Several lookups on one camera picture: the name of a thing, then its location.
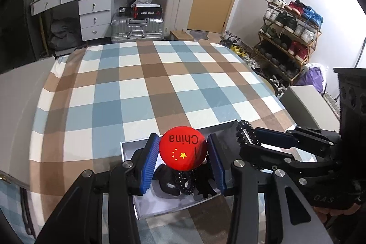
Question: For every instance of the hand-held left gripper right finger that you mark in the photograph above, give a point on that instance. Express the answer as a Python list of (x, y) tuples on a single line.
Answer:
[(217, 164)]

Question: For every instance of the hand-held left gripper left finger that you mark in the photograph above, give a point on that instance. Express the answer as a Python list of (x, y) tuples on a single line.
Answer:
[(150, 164)]

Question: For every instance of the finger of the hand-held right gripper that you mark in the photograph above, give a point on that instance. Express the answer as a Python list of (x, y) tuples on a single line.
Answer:
[(308, 141), (300, 168)]

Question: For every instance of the black claw hair clip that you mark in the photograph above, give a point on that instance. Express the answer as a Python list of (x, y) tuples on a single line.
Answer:
[(206, 186)]

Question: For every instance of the red round badge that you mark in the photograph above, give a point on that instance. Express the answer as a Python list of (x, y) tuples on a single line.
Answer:
[(183, 152)]

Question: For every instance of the silver rectangular box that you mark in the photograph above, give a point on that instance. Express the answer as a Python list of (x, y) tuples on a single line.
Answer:
[(171, 206)]

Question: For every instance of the grey jewelry case with latch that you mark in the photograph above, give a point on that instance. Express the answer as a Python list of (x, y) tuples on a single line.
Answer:
[(20, 106)]

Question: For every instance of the person's right hand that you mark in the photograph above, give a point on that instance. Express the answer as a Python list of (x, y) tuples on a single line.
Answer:
[(328, 212)]

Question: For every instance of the plain grey box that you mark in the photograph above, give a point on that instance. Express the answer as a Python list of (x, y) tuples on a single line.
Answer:
[(308, 106)]

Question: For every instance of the purple bag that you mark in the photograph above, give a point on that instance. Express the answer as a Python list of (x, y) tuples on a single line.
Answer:
[(311, 79)]

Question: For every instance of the checked tablecloth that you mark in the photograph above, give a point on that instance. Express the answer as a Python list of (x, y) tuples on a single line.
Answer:
[(128, 95)]

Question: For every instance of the wooden shoe rack with shoes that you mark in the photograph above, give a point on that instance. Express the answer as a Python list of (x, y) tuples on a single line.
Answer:
[(288, 38)]

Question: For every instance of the row of shoes on floor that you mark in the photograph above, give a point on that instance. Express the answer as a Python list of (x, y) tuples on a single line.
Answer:
[(246, 55)]

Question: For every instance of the cardboard box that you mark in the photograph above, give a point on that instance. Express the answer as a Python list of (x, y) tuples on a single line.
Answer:
[(181, 36)]

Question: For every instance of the silver suitcase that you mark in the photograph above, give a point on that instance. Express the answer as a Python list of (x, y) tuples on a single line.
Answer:
[(137, 29)]

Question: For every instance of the blue checked cloth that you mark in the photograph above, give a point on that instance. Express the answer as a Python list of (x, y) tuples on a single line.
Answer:
[(11, 209)]

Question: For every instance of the red and black flat box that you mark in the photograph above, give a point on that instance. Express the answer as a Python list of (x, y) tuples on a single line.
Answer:
[(147, 11)]

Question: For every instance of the small black box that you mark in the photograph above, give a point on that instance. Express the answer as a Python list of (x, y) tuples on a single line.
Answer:
[(125, 11)]

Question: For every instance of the dark grey cushion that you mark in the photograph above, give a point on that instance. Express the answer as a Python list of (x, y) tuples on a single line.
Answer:
[(64, 34)]

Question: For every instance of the white suitcase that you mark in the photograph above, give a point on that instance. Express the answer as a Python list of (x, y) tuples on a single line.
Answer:
[(177, 6)]

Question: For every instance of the white dresser with drawers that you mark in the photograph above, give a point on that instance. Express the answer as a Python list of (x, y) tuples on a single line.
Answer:
[(91, 12)]

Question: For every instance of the dark wardrobe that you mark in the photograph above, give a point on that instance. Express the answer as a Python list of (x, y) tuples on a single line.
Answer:
[(17, 21)]

